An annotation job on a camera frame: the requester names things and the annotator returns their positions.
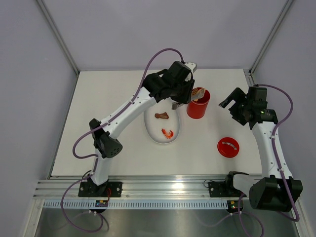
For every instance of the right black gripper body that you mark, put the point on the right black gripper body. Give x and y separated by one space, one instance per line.
245 105

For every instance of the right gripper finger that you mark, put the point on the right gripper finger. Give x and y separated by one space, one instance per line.
237 95
237 115

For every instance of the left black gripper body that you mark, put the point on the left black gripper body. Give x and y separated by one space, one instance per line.
181 91

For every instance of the pale orange salmon piece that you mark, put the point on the pale orange salmon piece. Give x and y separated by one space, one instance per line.
197 94

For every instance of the metal tongs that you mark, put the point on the metal tongs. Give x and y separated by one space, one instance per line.
179 101

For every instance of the red cylindrical container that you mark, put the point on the red cylindrical container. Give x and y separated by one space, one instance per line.
197 109

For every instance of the red round lid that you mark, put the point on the red round lid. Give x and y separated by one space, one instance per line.
228 147

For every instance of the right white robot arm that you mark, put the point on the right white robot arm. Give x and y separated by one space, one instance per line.
277 190

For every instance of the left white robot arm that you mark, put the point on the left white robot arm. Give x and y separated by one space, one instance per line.
105 133

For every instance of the brown meat slice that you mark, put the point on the brown meat slice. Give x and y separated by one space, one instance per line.
162 115

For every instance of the white oval plate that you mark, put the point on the white oval plate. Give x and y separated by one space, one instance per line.
154 126

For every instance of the red shrimp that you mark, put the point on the red shrimp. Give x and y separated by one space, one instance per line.
168 134

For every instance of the right aluminium frame post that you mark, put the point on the right aluminium frame post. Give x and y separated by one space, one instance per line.
271 35

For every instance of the aluminium frame post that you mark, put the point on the aluminium frame post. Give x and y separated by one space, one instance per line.
55 31
271 35

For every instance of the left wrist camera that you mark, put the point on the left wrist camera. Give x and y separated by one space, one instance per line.
192 66

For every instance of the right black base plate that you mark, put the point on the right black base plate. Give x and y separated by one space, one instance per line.
228 189

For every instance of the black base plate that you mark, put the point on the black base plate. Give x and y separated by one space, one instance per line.
108 189
228 189

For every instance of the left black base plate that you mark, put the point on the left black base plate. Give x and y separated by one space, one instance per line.
108 189

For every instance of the aluminium mounting rail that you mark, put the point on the aluminium mounting rail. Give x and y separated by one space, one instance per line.
137 187

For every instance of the left aluminium frame post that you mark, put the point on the left aluminium frame post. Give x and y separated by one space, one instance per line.
55 31

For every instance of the white slotted cable duct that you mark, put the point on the white slotted cable duct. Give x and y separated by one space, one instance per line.
142 204

